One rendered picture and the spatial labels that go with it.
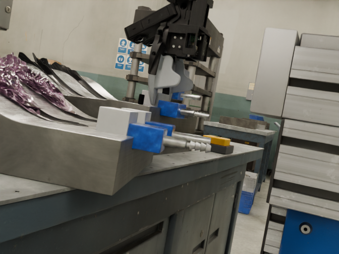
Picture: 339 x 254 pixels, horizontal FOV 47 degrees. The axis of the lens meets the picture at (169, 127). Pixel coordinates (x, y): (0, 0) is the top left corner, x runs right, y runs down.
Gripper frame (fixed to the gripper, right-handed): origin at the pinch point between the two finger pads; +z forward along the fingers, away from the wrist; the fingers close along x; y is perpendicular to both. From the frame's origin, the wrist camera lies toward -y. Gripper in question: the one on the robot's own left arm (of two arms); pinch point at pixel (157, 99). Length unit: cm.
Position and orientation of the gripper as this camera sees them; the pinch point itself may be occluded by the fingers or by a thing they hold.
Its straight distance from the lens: 74.5
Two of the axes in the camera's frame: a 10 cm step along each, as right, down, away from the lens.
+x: 3.9, 0.2, 9.2
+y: 9.0, 1.8, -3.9
